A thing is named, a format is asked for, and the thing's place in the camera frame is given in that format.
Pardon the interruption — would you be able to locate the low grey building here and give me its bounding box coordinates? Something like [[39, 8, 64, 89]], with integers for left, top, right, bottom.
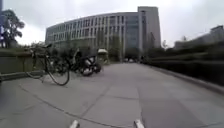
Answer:
[[173, 24, 224, 51]]

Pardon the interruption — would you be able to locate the row of trees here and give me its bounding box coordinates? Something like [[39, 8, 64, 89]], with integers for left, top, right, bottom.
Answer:
[[49, 33, 143, 63]]

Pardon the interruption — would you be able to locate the grey paved path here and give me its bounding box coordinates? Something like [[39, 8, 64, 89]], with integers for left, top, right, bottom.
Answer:
[[0, 62, 224, 128]]

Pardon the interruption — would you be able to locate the tall pine tree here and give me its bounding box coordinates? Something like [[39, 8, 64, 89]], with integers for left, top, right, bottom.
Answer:
[[0, 9, 26, 50]]

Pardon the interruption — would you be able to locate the white and black scooter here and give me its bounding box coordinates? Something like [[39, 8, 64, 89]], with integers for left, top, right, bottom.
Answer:
[[79, 53, 103, 77]]

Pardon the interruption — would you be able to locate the grey stone kerb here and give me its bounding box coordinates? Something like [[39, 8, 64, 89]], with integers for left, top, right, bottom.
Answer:
[[143, 63, 224, 96]]

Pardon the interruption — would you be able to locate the dark green hedge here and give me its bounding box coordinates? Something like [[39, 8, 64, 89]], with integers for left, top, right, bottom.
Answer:
[[146, 46, 224, 87]]

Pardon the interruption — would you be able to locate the robot's own part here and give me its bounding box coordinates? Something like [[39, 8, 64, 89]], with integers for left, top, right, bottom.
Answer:
[[133, 118, 146, 128], [68, 119, 80, 128]]

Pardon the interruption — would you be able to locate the low green hedge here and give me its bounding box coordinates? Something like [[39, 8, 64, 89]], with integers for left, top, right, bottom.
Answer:
[[0, 49, 46, 82]]

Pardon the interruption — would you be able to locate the large grey building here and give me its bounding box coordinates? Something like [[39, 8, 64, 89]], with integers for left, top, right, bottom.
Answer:
[[44, 5, 162, 63]]

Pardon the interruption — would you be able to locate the bicycle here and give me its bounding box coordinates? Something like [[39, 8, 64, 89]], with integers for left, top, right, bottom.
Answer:
[[23, 43, 71, 87]]

